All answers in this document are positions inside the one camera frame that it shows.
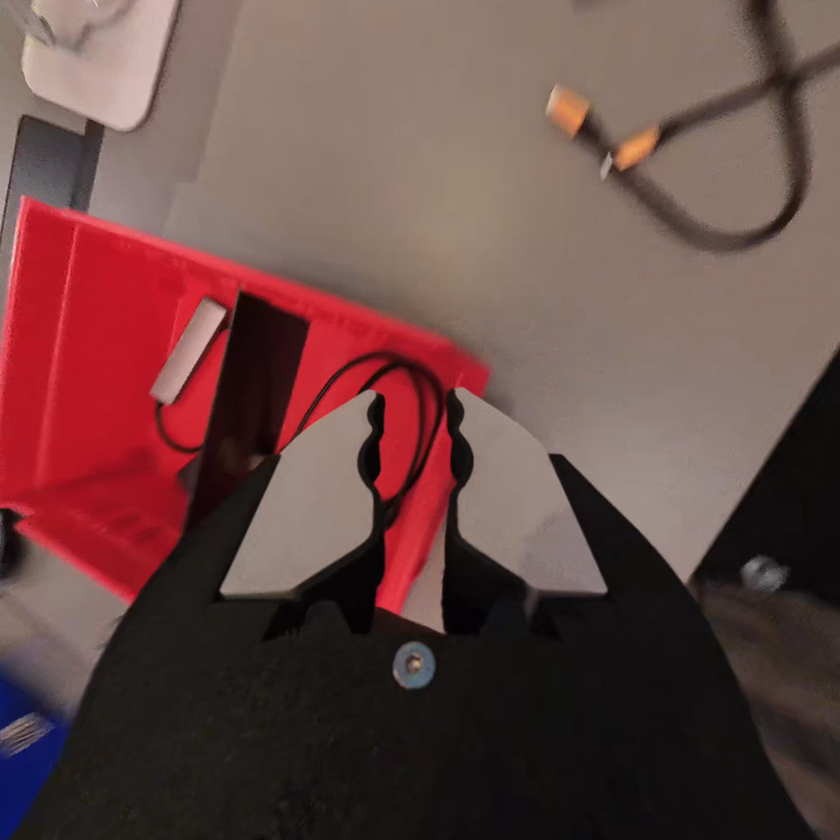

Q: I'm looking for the grey USB hub with cable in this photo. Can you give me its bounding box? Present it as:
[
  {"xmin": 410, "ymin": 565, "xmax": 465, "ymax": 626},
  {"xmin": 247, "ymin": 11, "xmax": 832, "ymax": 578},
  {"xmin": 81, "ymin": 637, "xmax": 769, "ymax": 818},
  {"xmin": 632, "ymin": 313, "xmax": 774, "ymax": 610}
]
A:
[{"xmin": 150, "ymin": 297, "xmax": 444, "ymax": 529}]

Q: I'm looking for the black bin divider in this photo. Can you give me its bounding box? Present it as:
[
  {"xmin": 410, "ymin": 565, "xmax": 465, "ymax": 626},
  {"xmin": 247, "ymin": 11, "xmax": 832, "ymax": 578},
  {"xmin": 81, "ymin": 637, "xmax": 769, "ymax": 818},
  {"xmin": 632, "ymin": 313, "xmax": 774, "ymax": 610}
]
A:
[{"xmin": 185, "ymin": 289, "xmax": 311, "ymax": 534}]

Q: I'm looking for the blue plastic bin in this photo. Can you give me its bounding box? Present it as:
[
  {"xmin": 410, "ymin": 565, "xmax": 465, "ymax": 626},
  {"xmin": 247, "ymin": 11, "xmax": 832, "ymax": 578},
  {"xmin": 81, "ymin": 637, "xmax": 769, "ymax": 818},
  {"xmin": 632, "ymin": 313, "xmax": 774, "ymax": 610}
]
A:
[{"xmin": 0, "ymin": 676, "xmax": 74, "ymax": 840}]

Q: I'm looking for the white shoe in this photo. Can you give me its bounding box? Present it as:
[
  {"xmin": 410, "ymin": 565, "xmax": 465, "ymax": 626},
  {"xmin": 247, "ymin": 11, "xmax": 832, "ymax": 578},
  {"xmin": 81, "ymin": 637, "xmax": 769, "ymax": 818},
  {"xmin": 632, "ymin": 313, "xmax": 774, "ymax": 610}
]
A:
[{"xmin": 738, "ymin": 554, "xmax": 791, "ymax": 592}]

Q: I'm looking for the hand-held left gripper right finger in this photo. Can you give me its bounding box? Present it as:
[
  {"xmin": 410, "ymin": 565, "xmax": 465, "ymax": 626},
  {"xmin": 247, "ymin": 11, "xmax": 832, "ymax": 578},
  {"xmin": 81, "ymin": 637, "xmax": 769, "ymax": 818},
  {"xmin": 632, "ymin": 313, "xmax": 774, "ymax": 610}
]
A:
[{"xmin": 444, "ymin": 386, "xmax": 609, "ymax": 635}]

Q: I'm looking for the red plastic bin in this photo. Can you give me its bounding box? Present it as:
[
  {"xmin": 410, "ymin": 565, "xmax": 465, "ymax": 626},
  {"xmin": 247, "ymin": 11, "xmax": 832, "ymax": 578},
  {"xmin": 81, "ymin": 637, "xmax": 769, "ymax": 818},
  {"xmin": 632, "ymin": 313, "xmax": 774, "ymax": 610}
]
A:
[{"xmin": 0, "ymin": 196, "xmax": 492, "ymax": 616}]

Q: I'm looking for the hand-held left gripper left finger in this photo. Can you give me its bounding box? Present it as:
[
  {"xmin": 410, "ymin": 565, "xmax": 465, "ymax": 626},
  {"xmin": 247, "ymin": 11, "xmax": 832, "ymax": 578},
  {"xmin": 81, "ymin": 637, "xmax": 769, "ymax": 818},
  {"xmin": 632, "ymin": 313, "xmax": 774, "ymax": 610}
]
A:
[{"xmin": 220, "ymin": 390, "xmax": 386, "ymax": 635}]

